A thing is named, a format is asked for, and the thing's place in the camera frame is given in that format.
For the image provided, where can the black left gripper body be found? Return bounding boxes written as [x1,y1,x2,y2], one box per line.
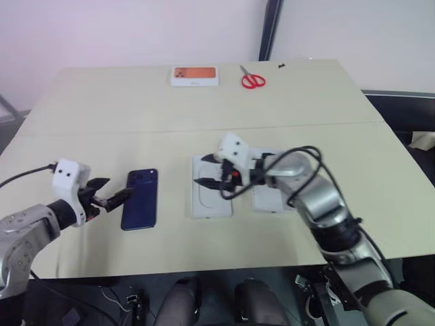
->
[77,185,110,222]

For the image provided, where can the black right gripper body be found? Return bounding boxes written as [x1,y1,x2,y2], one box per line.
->
[218,158,245,192]

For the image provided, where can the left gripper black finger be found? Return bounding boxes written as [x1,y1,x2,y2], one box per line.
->
[88,177,111,195]
[105,187,137,213]

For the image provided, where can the white phone box base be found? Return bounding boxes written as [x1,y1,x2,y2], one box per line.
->
[185,154,235,219]

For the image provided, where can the white phone box lid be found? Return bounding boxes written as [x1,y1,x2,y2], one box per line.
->
[249,147,298,214]

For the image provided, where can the white box with orange print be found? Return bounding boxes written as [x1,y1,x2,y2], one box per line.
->
[170,65,221,88]

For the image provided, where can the dark blue smartphone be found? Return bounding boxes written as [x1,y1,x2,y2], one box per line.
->
[120,167,160,232]

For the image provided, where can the dark rounded robot leg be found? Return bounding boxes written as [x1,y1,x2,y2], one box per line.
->
[158,276,202,326]
[233,277,290,326]

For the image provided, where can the beige cardboard piece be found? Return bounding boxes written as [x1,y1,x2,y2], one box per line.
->
[407,130,435,151]

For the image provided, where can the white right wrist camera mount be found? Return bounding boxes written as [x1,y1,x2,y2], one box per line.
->
[216,131,260,187]

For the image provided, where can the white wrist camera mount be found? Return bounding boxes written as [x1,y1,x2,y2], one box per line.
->
[51,158,93,228]
[216,131,260,187]

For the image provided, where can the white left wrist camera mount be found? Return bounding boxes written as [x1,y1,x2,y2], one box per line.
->
[51,158,93,228]

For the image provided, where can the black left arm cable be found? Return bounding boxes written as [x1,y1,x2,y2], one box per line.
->
[0,163,57,188]

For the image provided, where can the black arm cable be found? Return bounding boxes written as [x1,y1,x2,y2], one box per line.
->
[220,145,328,206]
[0,163,57,188]

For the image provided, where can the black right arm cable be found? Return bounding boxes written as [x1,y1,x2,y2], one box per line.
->
[220,145,328,206]

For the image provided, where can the red handled scissors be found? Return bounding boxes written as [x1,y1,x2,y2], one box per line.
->
[239,65,266,90]

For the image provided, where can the black upright post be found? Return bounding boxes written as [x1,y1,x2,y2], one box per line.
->
[258,0,285,62]

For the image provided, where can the black metal table frame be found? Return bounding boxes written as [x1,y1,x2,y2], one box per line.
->
[294,266,351,326]

